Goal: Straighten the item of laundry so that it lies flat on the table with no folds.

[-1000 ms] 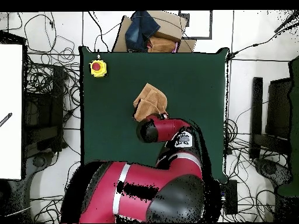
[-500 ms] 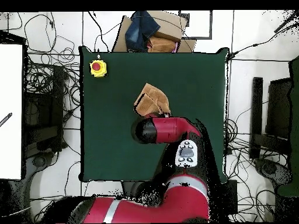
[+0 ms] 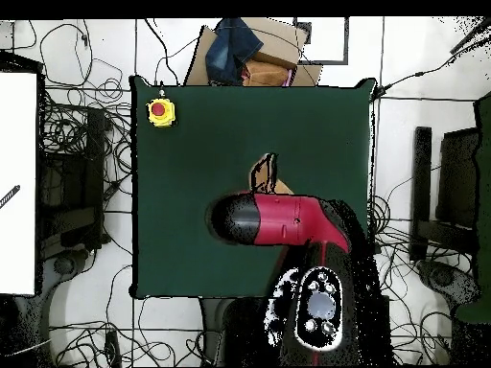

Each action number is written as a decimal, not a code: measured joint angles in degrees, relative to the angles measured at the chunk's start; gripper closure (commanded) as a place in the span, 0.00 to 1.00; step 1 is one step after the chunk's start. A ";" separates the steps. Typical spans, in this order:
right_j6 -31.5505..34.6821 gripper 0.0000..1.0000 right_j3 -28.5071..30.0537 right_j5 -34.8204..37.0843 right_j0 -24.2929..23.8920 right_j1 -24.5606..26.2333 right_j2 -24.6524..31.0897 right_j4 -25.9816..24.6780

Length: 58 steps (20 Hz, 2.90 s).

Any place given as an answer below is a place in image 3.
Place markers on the tan terry towel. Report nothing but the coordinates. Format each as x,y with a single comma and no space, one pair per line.
260,173

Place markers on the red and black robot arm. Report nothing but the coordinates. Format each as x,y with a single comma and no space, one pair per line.
284,220

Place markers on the dark green table cloth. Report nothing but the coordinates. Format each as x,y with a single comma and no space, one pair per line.
191,172

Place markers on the yellow emergency stop button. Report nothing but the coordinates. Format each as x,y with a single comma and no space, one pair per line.
161,112

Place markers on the orange-brown folded cloth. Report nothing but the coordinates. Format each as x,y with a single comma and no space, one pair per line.
266,73

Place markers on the blue denim jeans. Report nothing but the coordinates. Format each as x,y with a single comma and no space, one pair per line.
230,50

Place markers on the brown cardboard box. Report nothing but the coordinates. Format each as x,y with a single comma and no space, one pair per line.
280,42

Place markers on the black equipment rack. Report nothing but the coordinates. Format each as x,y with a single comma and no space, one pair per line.
73,191

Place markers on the black floor bar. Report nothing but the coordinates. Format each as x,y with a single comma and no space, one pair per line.
421,191

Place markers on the dark grey stand base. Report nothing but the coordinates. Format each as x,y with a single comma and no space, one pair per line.
445,278
63,266

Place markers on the white board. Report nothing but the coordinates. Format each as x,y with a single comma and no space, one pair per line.
17,184

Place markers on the black striped rod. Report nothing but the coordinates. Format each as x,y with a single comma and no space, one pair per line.
9,196

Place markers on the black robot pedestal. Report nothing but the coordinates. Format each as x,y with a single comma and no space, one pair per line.
215,318

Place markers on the black square frame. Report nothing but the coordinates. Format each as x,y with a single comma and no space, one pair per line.
346,42

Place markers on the black stand frame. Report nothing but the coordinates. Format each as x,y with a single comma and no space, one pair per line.
458,180

